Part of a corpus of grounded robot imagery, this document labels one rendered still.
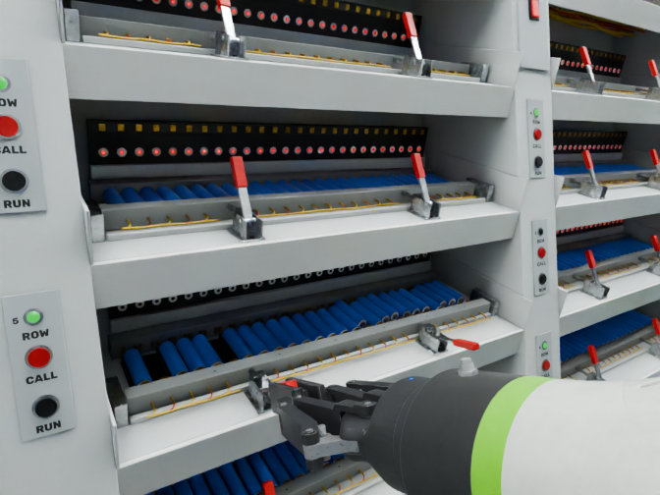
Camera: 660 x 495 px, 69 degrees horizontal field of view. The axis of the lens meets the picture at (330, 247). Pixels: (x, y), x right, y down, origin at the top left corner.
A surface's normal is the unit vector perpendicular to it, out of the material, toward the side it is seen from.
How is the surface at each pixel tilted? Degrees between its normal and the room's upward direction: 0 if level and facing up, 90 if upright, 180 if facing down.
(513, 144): 90
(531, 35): 90
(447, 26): 90
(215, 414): 20
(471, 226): 110
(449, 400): 35
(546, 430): 43
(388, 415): 53
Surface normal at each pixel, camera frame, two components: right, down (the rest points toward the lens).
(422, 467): -0.85, -0.07
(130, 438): 0.11, -0.92
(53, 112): 0.55, 0.04
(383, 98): 0.54, 0.37
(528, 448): -0.79, -0.51
